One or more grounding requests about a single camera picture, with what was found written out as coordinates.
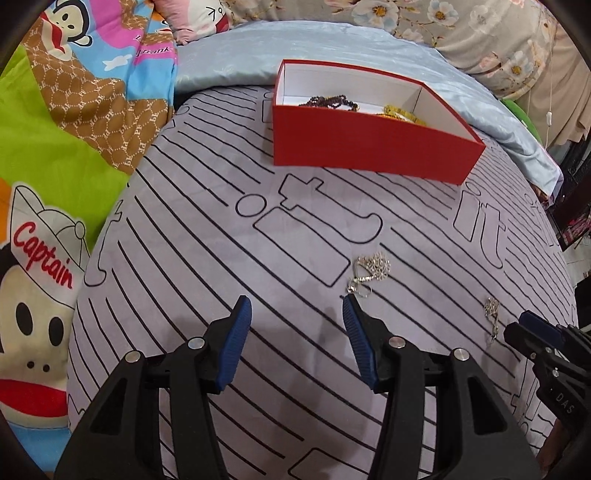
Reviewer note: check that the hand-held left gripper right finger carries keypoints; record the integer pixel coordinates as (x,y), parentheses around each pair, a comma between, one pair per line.
(359,341)

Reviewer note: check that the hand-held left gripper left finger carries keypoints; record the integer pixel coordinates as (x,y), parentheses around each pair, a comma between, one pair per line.
(233,341)

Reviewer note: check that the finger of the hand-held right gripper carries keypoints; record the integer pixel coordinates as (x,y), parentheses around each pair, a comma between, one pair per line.
(538,323)
(524,341)

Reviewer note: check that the red cardboard box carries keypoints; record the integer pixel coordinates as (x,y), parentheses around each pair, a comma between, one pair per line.
(364,143)

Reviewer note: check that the person's right hand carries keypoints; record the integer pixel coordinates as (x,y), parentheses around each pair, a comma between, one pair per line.
(551,457)

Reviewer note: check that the grey striped quilt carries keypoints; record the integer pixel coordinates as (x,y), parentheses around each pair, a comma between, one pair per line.
(194,258)

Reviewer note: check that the dark wooden furniture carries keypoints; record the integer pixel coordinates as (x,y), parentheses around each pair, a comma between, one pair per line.
(575,194)

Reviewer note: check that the green plastic object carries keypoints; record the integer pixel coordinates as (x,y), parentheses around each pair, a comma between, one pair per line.
(524,117)

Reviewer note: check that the beige curtain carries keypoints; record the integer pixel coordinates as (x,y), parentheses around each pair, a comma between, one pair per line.
(565,92)

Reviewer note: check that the cartoon monkey blanket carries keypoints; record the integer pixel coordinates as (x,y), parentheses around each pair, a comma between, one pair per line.
(60,152)

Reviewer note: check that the light blue satin pillow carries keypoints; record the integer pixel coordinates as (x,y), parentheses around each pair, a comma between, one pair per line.
(351,46)

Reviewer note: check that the floral quilt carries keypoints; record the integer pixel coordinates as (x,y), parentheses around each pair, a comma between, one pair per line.
(461,32)

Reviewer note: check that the pink cartoon pillow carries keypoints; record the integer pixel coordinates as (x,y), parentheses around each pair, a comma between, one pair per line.
(189,21)

